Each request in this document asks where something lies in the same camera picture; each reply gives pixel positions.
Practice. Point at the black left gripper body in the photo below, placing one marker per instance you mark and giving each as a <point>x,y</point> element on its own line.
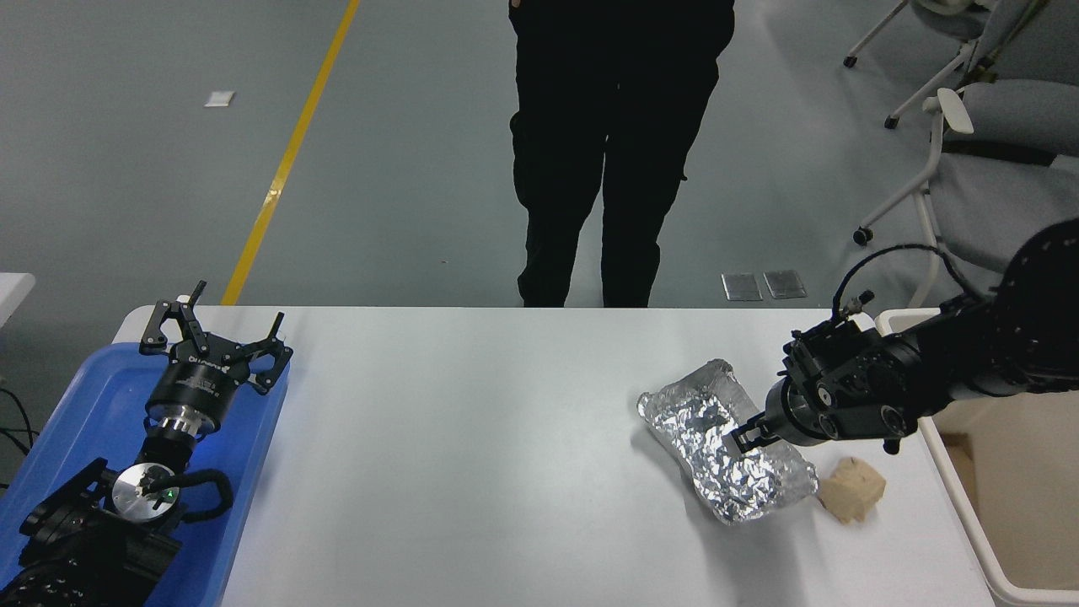
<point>198,384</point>

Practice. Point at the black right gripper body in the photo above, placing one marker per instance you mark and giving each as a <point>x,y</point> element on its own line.
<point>792,417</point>

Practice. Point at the silver foil plate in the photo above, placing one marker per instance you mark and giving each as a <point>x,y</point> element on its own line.
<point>742,489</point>

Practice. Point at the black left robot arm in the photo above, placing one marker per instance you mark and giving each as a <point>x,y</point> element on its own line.
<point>84,556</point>

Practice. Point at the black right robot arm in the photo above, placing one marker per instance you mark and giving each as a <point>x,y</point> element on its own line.
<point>969,354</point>

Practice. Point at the metal floor plate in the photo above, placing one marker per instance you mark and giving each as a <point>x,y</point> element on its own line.
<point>784,283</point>
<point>742,286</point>

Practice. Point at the blue plastic tray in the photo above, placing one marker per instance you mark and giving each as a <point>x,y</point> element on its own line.
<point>253,455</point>

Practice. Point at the crumpled tan paper ball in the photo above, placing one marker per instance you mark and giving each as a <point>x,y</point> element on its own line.
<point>853,491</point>

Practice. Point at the white side table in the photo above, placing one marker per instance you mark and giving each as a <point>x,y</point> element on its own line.
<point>13,291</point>

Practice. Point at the white paper scrap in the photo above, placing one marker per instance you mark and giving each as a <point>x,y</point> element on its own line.
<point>219,99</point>

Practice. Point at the large pale plastic bin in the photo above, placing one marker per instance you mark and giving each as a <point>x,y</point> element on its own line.
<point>1011,506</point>

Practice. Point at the grey office chair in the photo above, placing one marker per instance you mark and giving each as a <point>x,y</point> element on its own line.
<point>1020,110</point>
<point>952,13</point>
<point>978,211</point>

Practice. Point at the person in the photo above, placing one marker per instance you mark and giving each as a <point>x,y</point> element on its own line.
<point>615,126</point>

